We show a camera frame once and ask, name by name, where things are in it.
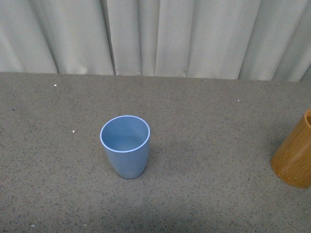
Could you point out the bamboo chopstick holder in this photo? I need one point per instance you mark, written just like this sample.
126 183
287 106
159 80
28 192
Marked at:
292 160

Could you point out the grey pleated curtain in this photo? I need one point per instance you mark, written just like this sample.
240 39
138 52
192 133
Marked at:
223 39

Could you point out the blue plastic cup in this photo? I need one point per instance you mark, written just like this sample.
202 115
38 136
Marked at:
126 141

